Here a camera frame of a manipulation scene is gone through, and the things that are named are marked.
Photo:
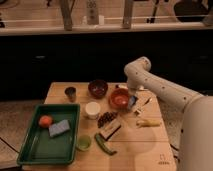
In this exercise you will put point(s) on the red bowl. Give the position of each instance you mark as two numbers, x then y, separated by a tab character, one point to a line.
119	98

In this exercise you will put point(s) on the yellow banana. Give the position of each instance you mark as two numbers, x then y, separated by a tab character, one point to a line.
148	123

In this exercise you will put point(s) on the grey-blue towel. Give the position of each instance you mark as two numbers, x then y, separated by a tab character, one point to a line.
132	101

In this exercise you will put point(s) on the dark grapes bunch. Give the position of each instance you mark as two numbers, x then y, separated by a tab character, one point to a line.
106	118

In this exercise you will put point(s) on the wooden post right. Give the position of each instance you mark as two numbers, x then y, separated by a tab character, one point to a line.
127	16

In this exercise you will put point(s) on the dark purple bowl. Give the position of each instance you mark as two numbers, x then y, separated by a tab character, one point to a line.
98	88

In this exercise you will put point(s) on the white cup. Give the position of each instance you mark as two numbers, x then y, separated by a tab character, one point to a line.
92	110

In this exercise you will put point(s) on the orange fruit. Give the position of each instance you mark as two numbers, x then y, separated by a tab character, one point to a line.
45	121

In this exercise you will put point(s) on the dark metal cup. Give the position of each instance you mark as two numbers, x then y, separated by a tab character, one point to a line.
70	92

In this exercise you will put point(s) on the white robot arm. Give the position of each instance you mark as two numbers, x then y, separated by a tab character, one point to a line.
196	138

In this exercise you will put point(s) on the wooden post left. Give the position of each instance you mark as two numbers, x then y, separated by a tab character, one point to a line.
65	6

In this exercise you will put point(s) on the blue sponge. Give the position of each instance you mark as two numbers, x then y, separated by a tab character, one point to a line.
59	128

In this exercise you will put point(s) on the small green cup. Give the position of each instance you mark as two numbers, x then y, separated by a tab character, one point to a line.
83	143

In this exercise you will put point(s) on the green pepper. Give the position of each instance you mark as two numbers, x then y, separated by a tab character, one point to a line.
101	143

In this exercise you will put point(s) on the green plastic tray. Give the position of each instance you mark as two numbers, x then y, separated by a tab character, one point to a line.
57	147

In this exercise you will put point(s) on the white remote on stand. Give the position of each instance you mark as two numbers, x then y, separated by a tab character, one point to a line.
92	12

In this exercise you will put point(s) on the wooden post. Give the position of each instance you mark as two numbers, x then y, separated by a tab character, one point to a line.
65	6
127	16

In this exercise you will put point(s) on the black office chair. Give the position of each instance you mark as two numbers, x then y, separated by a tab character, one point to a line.
190	10

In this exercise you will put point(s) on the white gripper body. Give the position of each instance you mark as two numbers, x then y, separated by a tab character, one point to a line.
132	91

